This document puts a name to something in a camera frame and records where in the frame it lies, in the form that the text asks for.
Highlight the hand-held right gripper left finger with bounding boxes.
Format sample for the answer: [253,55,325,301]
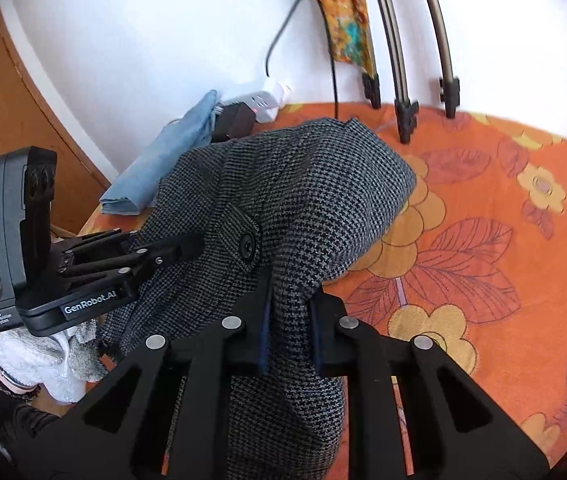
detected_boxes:
[14,265,274,480]

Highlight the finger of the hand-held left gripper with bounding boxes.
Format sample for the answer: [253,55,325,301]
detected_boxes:
[58,234,207,306]
[61,229,142,261]

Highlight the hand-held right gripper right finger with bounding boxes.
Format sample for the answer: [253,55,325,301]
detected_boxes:
[308,294,551,480]

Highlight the grey houndstooth pants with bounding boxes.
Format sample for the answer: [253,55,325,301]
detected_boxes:
[96,117,418,480]

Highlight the folded blue denim cloth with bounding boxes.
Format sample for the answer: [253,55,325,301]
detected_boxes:
[100,90,222,217]

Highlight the white plastic bag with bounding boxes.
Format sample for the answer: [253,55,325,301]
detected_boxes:
[0,320,109,406]

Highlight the brown wooden door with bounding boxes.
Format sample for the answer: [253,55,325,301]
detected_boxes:
[0,5,119,231]

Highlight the black power adapter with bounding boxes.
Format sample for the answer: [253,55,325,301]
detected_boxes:
[211,102,257,143]

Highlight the white power strip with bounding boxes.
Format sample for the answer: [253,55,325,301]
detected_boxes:
[218,80,294,123]

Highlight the orange floral bed cover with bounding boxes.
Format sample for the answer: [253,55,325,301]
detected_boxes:
[78,102,567,466]

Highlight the silver black tripod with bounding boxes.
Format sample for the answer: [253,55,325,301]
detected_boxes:
[362,0,460,145]

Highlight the orange patterned scarf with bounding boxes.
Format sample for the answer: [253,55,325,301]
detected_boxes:
[304,0,380,78]

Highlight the black cable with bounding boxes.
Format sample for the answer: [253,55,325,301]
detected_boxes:
[265,0,340,118]

